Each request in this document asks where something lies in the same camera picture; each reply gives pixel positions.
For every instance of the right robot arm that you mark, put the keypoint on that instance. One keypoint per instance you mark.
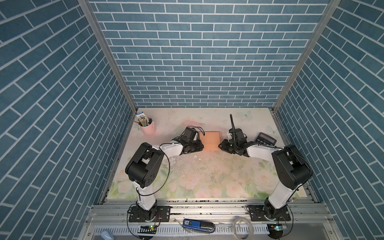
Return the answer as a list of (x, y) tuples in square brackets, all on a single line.
[(292, 168)]

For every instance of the black Dexin desk calculator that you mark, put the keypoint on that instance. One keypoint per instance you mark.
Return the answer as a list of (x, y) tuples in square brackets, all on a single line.
[(265, 139)]

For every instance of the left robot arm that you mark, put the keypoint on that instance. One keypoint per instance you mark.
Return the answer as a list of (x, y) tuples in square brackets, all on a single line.
[(145, 164)]

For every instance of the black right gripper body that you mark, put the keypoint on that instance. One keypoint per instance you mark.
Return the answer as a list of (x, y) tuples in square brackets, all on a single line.
[(229, 147)]

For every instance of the controller board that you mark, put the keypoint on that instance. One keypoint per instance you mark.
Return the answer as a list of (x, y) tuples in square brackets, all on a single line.
[(276, 231), (146, 232)]

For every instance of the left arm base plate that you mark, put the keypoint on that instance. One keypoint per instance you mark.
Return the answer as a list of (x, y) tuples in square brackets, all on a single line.
[(136, 214)]

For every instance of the right controller board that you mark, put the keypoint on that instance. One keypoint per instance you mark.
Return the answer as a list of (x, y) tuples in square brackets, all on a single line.
[(276, 231)]

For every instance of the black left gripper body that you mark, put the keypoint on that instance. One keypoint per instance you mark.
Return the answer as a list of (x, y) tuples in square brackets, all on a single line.
[(194, 146)]

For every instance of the pens in cup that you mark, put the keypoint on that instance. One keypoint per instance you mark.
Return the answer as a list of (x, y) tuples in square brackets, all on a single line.
[(143, 120)]

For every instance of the blue handheld device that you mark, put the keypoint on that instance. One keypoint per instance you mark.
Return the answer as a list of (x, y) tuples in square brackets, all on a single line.
[(198, 225)]

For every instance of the pink paper box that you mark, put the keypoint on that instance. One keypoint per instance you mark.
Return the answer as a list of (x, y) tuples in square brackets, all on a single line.
[(211, 141)]

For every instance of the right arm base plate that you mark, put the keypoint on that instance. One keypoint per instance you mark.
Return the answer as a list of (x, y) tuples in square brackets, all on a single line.
[(259, 213)]

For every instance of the left controller board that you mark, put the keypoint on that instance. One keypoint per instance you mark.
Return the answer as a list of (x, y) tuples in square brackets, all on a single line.
[(146, 232)]

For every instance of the light blue object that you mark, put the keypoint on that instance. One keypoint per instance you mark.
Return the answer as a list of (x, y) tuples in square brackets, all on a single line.
[(107, 235)]

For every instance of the pink pen holder cup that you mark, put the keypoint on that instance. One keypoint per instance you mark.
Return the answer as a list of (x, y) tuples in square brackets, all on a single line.
[(150, 129)]

